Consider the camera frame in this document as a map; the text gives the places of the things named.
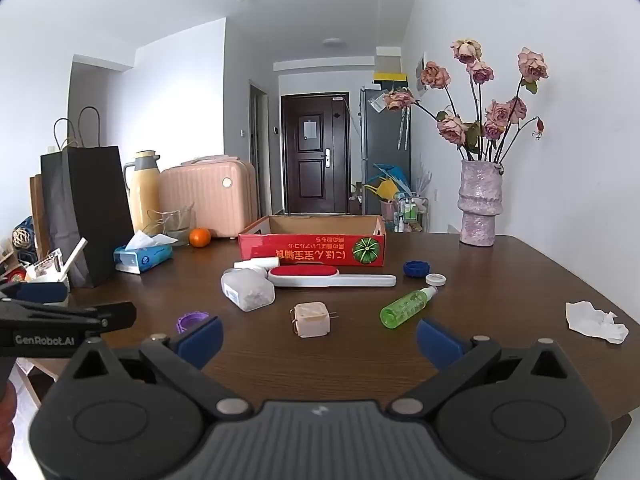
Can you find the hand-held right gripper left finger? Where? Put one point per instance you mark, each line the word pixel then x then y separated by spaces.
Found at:
pixel 200 342

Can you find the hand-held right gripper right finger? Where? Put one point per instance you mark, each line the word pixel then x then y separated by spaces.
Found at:
pixel 440 344

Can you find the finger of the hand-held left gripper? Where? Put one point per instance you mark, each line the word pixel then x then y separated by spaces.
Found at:
pixel 42 293

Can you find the purple lid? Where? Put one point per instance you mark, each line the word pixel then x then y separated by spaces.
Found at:
pixel 190 320

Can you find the green spray bottle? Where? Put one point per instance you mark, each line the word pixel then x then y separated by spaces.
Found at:
pixel 402 309

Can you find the white plastic spray bottle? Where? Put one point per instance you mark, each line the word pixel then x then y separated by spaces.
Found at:
pixel 250 292

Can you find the blue bottle cap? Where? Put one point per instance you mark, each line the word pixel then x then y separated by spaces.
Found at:
pixel 416 268

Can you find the beige plug adapter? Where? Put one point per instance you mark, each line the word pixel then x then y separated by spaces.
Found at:
pixel 312 321

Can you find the red cardboard box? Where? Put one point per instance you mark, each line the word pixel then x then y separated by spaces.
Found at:
pixel 310 255

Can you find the wicker ball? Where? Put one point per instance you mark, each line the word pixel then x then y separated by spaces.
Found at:
pixel 21 238

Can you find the small white round lid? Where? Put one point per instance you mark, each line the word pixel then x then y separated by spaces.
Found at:
pixel 436 279

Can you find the black paper bag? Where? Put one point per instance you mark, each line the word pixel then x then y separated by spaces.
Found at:
pixel 90 210

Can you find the small white tube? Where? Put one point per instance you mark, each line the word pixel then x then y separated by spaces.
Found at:
pixel 257 263

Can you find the blue tissue pack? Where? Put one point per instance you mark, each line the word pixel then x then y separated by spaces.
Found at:
pixel 145 258

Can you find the orange fruit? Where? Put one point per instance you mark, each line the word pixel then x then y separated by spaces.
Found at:
pixel 200 237

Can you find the red and white lint brush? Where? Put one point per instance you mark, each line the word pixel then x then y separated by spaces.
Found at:
pixel 350 280

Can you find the clear glass pitcher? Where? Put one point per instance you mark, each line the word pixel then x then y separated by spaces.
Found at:
pixel 175 225

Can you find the metal trolley rack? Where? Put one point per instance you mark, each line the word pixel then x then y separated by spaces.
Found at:
pixel 412 212

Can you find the pink textured vase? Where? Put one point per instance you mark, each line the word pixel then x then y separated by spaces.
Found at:
pixel 477 210

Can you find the yellow thermos jug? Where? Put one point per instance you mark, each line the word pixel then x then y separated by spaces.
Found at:
pixel 145 195

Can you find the pink hard-shell suitcase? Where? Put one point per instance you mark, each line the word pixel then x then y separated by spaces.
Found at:
pixel 210 200

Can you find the crumpled white tissue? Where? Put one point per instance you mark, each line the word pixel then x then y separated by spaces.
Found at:
pixel 592 321

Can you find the blue and yellow bag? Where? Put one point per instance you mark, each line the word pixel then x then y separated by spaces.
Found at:
pixel 387 180

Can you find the dark brown entrance door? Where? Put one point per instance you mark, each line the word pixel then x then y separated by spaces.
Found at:
pixel 312 170

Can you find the grey refrigerator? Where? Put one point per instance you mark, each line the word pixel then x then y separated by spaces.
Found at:
pixel 385 145

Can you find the clear folded umbrella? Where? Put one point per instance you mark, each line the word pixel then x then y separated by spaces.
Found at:
pixel 404 127

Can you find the paper notes on refrigerator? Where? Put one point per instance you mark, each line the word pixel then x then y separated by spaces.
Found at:
pixel 377 101

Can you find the yellow and dark box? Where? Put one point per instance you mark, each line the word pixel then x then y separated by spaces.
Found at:
pixel 390 79

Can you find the bunch of dried pink roses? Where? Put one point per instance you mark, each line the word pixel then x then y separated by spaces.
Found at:
pixel 480 71

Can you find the white box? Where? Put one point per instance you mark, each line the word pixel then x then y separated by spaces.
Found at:
pixel 389 59

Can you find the round ceiling lamp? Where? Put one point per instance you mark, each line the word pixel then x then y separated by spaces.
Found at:
pixel 335 41

